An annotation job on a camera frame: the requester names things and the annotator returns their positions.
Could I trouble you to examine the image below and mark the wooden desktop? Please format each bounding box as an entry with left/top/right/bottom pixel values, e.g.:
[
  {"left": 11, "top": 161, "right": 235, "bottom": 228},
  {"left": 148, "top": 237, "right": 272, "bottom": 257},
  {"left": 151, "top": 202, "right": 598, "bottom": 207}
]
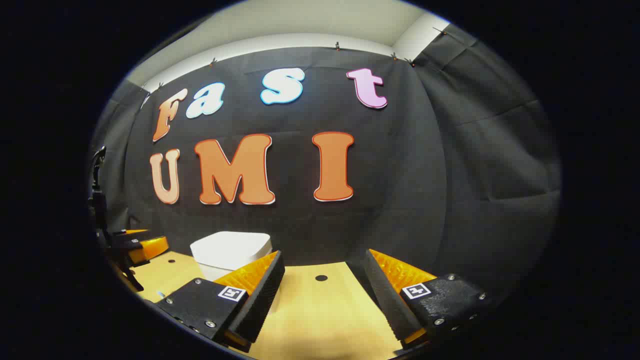
[{"left": 112, "top": 250, "right": 417, "bottom": 360}]

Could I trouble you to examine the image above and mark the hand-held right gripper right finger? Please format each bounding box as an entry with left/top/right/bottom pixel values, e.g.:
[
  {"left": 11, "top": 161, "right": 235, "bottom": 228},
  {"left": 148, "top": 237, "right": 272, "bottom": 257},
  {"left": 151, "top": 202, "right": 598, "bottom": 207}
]
[{"left": 364, "top": 248, "right": 496, "bottom": 351}]

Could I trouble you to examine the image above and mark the white desktop garbage bin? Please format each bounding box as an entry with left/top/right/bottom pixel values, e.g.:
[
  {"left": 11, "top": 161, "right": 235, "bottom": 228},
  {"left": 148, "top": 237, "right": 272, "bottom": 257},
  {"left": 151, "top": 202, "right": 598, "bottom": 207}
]
[{"left": 190, "top": 231, "right": 273, "bottom": 284}]

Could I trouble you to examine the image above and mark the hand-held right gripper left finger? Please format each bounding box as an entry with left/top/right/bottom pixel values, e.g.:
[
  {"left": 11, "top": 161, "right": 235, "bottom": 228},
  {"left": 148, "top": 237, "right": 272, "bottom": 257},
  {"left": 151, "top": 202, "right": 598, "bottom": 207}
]
[{"left": 155, "top": 250, "right": 285, "bottom": 353}]

